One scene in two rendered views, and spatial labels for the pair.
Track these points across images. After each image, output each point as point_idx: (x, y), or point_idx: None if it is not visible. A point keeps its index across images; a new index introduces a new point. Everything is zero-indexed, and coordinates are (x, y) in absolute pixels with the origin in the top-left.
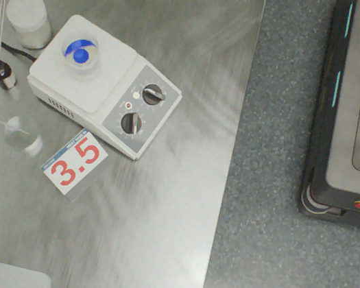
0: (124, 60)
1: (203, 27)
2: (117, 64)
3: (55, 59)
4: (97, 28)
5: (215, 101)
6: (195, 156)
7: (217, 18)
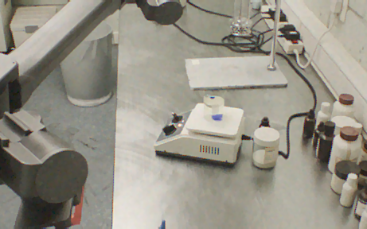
0: (192, 122)
1: (154, 189)
2: (195, 121)
3: (232, 116)
4: (216, 131)
5: (132, 157)
6: (136, 134)
7: (146, 196)
